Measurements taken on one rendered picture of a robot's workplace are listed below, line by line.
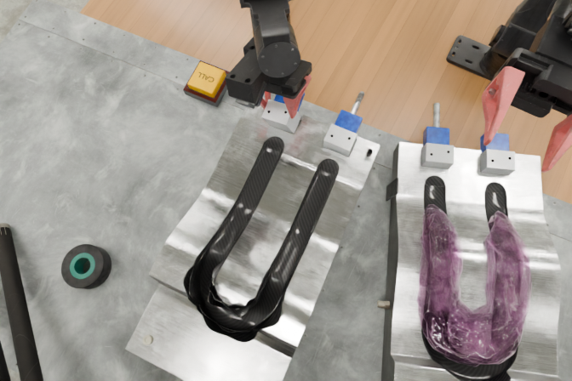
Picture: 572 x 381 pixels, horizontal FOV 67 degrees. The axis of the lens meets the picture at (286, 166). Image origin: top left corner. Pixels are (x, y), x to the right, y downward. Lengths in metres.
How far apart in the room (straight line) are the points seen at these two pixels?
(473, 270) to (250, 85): 0.47
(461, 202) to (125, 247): 0.64
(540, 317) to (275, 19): 0.62
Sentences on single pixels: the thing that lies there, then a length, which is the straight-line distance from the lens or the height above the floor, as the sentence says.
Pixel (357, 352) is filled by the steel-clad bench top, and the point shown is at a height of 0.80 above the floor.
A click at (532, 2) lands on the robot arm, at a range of 0.90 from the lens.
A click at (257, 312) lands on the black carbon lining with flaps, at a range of 0.75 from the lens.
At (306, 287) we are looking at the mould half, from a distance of 0.71.
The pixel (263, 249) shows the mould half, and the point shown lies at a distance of 0.73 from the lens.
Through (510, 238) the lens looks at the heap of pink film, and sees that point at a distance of 0.81.
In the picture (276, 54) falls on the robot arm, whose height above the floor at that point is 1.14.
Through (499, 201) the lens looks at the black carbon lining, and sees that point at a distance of 0.88.
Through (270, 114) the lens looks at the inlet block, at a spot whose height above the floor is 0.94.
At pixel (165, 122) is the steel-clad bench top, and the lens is 0.96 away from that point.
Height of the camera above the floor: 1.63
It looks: 72 degrees down
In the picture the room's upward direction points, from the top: 7 degrees counter-clockwise
